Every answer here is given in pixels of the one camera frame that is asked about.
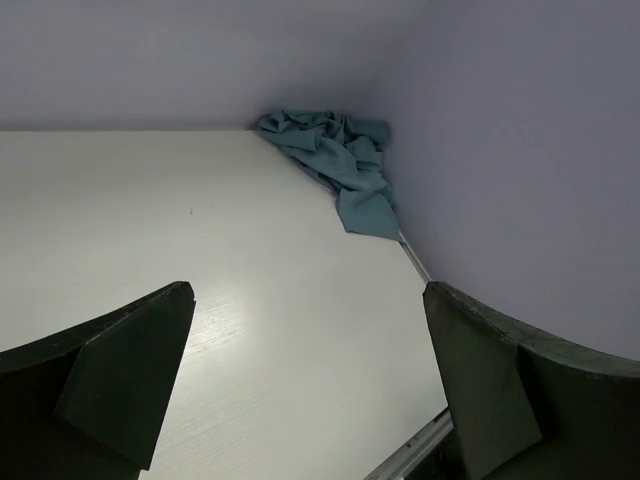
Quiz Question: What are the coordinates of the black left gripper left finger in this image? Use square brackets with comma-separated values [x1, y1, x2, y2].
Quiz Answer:
[1, 281, 196, 479]

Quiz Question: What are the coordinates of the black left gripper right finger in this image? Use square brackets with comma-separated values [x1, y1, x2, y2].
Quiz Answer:
[423, 281, 639, 479]

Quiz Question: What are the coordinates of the teal blue t-shirt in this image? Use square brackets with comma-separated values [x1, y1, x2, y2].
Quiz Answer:
[257, 110, 402, 242]

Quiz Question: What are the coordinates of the aluminium table edge rail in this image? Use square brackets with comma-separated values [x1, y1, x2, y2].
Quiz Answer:
[366, 237, 452, 479]

